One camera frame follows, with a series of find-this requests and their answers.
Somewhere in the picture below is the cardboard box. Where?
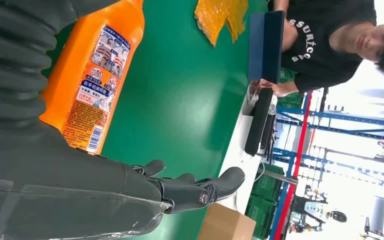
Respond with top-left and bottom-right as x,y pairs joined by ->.
196,202 -> 257,240

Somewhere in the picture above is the white table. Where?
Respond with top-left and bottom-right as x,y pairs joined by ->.
217,84 -> 279,215

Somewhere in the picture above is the green plastic crate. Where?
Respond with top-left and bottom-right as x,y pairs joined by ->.
276,67 -> 306,110
244,163 -> 286,240

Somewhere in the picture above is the black foam-lined case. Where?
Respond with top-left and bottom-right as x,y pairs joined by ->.
244,87 -> 277,157

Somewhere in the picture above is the yellow plastic sheet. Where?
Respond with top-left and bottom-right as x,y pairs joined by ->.
194,0 -> 250,47

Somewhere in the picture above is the red metal pole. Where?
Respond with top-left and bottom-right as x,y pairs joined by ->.
274,92 -> 313,240

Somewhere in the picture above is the blue tablet case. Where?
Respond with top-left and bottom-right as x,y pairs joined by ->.
247,10 -> 286,84

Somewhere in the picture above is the white humanoid robot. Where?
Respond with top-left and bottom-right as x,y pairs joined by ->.
292,185 -> 348,233

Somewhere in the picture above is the person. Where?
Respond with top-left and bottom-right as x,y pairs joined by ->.
249,0 -> 384,99

